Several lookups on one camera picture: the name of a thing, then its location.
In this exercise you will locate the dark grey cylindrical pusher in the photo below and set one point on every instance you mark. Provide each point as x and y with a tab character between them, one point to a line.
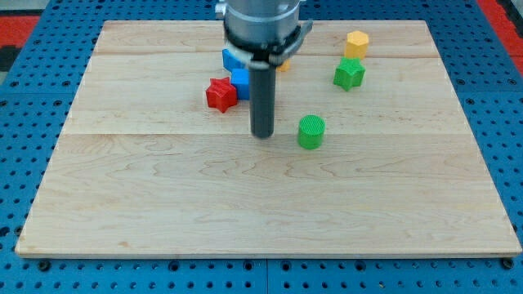
262	101

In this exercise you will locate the green cylinder block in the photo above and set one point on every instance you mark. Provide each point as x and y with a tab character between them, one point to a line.
311	130

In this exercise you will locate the yellow block behind arm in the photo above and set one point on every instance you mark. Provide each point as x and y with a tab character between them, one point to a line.
284	67

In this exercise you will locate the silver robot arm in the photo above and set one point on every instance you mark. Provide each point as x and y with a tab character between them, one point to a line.
262	34

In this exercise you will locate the blue block behind arm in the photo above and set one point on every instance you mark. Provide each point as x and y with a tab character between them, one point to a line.
230	62

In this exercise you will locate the red star block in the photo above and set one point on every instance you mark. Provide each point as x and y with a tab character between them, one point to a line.
221	94

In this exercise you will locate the green star block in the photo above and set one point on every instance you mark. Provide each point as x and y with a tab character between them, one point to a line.
349	73

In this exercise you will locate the blue cube block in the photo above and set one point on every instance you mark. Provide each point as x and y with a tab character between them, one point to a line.
240	80

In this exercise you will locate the yellow hexagon block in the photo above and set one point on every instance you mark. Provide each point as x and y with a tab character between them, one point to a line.
357	44

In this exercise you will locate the wooden board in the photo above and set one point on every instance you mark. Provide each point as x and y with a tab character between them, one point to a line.
144	169

